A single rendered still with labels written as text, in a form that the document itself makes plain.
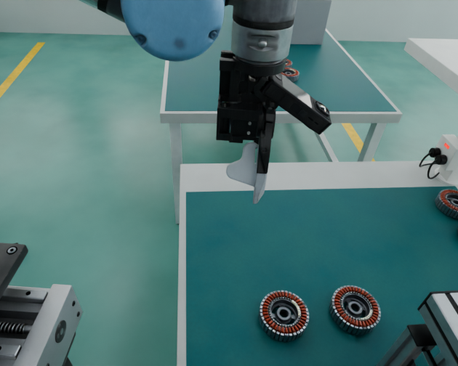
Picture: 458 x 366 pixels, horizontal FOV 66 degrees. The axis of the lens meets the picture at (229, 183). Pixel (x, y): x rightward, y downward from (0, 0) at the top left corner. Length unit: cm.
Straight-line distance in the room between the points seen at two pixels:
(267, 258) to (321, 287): 16
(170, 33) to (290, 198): 93
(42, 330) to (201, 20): 52
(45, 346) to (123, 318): 115
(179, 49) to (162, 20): 2
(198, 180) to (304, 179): 37
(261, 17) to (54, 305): 53
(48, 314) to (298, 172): 91
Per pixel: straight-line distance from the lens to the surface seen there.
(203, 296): 91
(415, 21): 549
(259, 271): 96
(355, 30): 516
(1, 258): 70
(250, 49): 45
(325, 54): 234
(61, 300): 67
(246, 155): 51
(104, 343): 173
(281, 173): 126
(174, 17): 28
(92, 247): 204
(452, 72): 104
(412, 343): 61
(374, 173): 138
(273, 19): 44
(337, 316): 90
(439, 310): 57
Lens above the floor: 153
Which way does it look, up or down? 41 degrees down
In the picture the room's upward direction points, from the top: 4 degrees clockwise
